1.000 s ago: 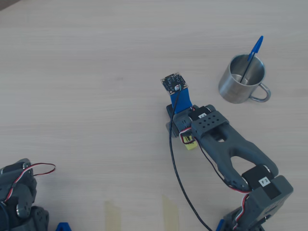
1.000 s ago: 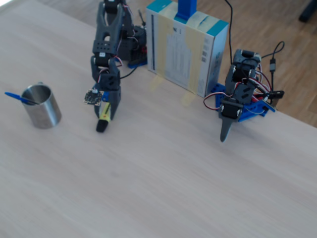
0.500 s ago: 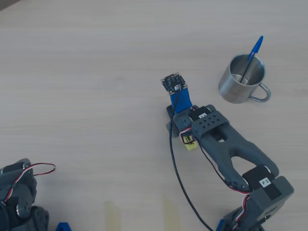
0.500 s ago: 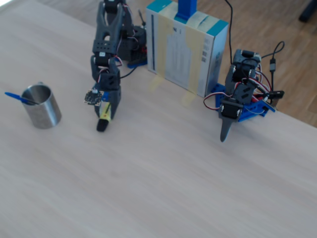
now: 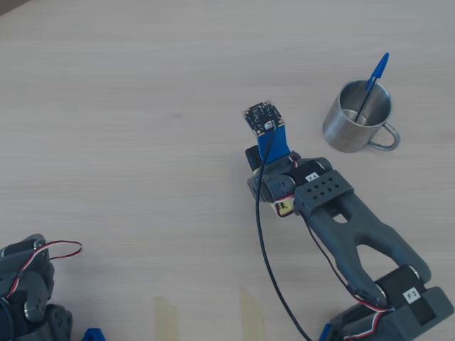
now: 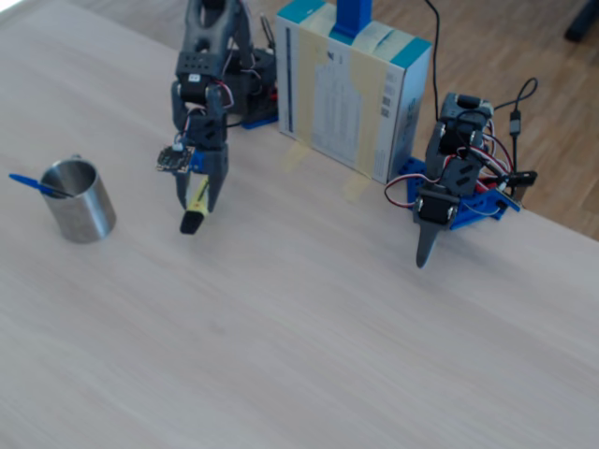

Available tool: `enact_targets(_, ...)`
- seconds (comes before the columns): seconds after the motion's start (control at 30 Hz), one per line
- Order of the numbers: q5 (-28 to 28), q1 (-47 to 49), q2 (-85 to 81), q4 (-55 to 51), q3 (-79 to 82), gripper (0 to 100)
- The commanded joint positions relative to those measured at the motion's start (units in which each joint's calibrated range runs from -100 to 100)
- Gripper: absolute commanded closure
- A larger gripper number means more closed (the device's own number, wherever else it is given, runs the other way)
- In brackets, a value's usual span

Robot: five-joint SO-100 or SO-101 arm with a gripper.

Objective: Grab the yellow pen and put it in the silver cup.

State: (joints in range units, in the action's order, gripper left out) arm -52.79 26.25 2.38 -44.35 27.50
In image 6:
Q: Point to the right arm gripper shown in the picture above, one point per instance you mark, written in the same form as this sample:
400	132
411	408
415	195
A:
216	165

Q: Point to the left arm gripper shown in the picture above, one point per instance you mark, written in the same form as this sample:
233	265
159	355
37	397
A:
435	210

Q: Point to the yellow highlighter black cap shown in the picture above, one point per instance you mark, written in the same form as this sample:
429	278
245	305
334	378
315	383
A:
192	223

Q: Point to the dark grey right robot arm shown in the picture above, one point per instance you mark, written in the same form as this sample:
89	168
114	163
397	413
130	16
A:
206	51

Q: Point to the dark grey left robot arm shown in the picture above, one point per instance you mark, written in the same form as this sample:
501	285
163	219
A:
461	121

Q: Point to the silver metal cup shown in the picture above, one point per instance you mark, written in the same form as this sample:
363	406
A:
84	210

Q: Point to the blue capped ballpoint pen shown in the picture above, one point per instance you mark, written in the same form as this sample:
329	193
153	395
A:
23	180

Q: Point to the yellow masking tape strip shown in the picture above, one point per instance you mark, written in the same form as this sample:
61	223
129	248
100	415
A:
369	117
306	84

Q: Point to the white teal cardboard box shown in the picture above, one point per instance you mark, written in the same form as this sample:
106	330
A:
409	84

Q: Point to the black furniture foot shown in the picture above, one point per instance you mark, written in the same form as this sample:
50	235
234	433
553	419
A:
585	23

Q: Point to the wrist camera board blue mount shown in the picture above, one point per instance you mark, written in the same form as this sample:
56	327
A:
173	159

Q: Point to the blue right arm base plate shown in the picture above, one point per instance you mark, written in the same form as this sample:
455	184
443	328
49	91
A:
257	122

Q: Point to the blue camera stand post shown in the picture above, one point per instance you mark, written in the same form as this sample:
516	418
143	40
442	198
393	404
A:
351	14

